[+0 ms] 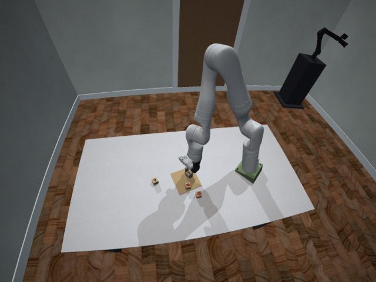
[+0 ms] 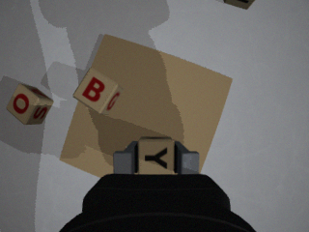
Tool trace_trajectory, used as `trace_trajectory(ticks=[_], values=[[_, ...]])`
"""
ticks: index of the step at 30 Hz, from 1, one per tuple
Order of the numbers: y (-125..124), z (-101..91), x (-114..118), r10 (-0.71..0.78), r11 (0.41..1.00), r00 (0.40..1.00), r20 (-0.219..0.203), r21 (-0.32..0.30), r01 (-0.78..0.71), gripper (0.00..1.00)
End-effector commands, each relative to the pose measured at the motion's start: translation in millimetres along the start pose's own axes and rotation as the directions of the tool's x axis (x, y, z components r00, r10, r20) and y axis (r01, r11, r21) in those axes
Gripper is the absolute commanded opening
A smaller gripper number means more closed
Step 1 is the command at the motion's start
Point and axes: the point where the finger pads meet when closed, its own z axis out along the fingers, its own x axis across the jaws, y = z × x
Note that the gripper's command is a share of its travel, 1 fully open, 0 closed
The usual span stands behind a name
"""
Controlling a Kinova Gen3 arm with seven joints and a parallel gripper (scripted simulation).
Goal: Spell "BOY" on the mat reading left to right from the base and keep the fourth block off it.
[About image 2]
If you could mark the tan flat mat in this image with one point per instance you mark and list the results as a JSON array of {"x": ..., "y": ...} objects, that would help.
[{"x": 163, "y": 96}]

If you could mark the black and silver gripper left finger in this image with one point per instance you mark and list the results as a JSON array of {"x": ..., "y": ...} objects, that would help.
[{"x": 124, "y": 160}]

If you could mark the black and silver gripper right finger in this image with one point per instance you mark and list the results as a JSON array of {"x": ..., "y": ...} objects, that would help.
[{"x": 185, "y": 162}]

